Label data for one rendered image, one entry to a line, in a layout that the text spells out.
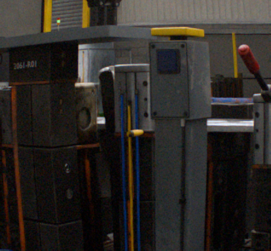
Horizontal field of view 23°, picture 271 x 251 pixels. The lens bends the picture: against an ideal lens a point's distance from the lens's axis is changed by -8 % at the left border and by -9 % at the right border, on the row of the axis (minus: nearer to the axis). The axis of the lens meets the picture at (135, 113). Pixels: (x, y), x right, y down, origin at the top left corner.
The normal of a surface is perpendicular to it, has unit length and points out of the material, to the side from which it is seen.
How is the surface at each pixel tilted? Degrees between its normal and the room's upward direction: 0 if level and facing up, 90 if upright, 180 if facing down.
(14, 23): 90
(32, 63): 90
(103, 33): 90
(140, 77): 90
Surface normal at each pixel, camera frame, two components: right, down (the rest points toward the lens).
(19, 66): -0.53, 0.06
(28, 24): 0.91, 0.00
